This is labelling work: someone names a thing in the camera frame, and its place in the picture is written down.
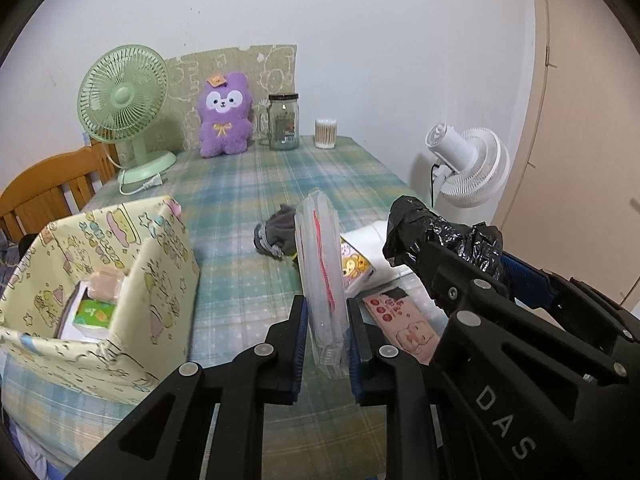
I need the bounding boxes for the black garbage bag roll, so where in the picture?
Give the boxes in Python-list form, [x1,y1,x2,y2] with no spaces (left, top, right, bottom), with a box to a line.
[382,195,503,281]

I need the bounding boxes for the yellow cartoon storage box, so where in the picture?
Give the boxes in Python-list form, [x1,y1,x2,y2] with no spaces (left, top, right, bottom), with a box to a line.
[1,196,200,404]

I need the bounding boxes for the clear plastic bag pack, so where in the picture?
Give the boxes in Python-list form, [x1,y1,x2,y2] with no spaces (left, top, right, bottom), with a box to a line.
[294,190,349,379]

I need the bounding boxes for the green tissue pack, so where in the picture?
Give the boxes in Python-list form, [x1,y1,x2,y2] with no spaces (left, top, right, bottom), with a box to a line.
[73,298,116,330]

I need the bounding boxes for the beige stockings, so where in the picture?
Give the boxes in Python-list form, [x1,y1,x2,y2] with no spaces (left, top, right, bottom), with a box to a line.
[86,268,126,304]

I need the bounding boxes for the pink cartoon packet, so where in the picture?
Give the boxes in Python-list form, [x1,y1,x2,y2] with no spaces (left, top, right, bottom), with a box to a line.
[363,287,439,364]

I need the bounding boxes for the beige door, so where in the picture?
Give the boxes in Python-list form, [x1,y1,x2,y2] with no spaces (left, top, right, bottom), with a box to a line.
[496,0,639,310]

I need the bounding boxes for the yellow cartoon small box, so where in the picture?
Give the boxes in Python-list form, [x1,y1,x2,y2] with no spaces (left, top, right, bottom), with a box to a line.
[341,237,375,297]

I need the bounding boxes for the white standing fan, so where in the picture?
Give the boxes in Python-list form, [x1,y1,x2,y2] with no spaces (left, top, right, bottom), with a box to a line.
[425,122,511,209]

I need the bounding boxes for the grey socks bundle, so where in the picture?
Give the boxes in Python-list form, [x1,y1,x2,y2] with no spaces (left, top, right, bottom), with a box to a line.
[253,204,296,260]

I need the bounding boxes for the cotton swab container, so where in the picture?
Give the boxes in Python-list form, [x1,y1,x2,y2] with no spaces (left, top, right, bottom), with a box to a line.
[314,119,337,150]

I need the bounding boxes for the glass jar with lid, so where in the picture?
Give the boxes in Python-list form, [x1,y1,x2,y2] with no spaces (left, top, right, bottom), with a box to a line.
[257,92,299,151]

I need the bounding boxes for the blue plaid pillow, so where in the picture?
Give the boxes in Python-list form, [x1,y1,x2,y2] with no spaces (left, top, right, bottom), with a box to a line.
[0,234,22,290]

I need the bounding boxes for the purple plush toy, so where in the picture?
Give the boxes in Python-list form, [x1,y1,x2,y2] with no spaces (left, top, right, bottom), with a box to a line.
[198,72,253,158]

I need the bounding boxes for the patterned green board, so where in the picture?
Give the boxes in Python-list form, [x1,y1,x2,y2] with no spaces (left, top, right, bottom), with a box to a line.
[150,42,298,154]

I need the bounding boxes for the green desk fan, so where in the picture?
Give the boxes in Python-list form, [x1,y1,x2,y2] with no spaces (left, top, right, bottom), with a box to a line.
[77,44,177,196]

